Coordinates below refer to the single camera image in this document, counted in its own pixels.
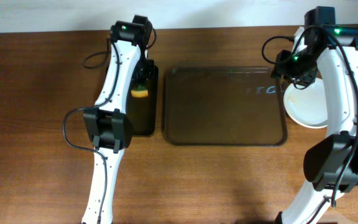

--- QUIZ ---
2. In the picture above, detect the green yellow sponge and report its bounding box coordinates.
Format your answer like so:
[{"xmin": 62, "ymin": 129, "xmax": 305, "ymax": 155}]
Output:
[{"xmin": 131, "ymin": 89, "xmax": 149, "ymax": 98}]

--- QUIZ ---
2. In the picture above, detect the white plate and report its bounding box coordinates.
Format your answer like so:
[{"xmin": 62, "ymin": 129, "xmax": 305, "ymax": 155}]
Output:
[{"xmin": 283, "ymin": 78, "xmax": 328, "ymax": 129}]

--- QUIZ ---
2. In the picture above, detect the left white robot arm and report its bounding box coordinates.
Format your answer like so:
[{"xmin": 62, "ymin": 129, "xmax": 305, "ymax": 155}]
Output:
[{"xmin": 81, "ymin": 16, "xmax": 154, "ymax": 224}]

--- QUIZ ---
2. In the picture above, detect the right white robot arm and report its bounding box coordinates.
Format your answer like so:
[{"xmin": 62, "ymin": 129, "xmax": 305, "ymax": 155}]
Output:
[{"xmin": 272, "ymin": 24, "xmax": 358, "ymax": 223}]

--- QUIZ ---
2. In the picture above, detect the left dark tray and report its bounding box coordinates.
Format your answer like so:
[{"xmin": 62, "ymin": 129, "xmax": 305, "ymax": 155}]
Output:
[{"xmin": 105, "ymin": 64, "xmax": 159, "ymax": 137}]

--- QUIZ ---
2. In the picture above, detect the dark tray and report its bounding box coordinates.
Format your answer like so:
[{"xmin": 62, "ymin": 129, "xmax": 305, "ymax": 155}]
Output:
[
  {"xmin": 105, "ymin": 64, "xmax": 159, "ymax": 137},
  {"xmin": 163, "ymin": 67, "xmax": 288, "ymax": 147}
]

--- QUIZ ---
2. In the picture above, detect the right dark tray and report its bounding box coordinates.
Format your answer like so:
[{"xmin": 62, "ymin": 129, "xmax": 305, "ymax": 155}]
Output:
[{"xmin": 163, "ymin": 67, "xmax": 288, "ymax": 147}]

